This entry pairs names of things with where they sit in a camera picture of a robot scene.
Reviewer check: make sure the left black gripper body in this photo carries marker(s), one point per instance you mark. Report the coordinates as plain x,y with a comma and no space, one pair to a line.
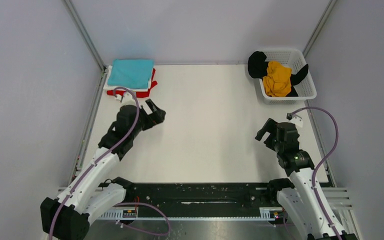
143,115

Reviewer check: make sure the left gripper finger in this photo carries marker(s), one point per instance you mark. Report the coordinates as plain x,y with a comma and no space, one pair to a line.
149,123
157,114

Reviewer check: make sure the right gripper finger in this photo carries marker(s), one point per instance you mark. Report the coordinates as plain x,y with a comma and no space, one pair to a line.
272,144
270,127

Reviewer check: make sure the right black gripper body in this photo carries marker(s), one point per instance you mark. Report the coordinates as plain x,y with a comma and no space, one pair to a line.
278,146

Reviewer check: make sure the cyan t-shirt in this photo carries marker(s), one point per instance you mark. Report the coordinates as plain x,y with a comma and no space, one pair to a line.
134,74

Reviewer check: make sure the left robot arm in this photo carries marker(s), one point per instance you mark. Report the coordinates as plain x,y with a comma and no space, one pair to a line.
70,215

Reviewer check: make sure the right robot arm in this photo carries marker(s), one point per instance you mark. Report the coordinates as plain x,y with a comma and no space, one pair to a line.
300,193

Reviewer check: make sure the red folded t-shirt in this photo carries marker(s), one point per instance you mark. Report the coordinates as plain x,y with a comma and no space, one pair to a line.
138,94

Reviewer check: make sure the white folded t-shirt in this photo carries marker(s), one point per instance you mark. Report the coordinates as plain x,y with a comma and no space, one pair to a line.
110,87

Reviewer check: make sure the yellow t-shirt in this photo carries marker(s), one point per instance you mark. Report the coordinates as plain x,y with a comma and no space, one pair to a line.
277,81

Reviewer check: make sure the white plastic basket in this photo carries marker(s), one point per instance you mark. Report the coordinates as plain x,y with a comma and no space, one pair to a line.
294,59

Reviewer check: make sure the black t-shirt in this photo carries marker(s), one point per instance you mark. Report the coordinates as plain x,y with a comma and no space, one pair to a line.
257,68

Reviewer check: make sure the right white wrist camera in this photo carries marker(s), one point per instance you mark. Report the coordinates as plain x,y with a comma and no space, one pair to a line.
295,119

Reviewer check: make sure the white slotted cable duct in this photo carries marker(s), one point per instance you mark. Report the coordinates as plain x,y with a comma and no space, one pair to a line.
262,214

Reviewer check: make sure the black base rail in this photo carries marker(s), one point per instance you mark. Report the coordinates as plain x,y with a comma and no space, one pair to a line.
204,199

